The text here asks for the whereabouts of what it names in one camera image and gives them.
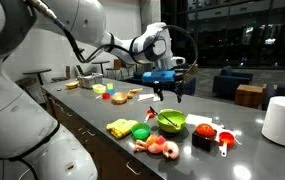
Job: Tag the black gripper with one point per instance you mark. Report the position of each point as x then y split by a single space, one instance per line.
168 85

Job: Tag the small orange measuring cup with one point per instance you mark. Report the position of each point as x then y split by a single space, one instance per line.
150 114

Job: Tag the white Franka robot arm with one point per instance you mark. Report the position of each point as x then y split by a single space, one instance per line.
15 116

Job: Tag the lime green bowl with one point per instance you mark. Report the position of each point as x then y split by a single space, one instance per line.
172 121

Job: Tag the small green bowl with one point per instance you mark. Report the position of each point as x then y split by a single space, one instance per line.
141 131

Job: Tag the small red cup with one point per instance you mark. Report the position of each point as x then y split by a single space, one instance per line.
106 96

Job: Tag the crumpled white paper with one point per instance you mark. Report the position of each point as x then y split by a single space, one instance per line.
156 98

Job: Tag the white folded paper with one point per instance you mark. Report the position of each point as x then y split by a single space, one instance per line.
145 97

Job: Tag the wooden box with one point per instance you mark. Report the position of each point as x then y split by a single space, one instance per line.
194 69

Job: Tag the wooden toy figure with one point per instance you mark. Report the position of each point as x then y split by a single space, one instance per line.
133 91

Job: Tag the black box with orange dome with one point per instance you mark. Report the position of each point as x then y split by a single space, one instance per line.
204 135

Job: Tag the pink flamingo plush toy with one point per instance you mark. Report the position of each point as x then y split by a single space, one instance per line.
157 147

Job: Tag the yellow and blue cups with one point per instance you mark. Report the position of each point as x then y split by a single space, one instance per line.
110 87

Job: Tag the blue armchair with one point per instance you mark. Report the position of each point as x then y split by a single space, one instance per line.
230 85

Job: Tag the wooden chair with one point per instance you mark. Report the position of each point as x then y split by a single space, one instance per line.
82 71
116 66
62 78

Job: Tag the yellow plastic container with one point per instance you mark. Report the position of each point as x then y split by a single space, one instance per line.
99 88

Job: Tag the round black table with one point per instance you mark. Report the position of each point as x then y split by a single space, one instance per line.
100 62
37 71

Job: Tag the wooden side table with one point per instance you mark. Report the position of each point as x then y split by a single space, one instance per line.
248 96

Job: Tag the metal pan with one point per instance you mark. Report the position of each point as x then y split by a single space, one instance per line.
90 80

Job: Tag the dark wood counter cabinet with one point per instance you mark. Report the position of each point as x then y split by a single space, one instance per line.
92 140

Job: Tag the yellow round dish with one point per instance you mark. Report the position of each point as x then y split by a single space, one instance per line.
71 85

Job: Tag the dark armchair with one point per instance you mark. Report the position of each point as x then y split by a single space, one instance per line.
282 90

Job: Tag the white paper towel roll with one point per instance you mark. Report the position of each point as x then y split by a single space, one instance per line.
282 123

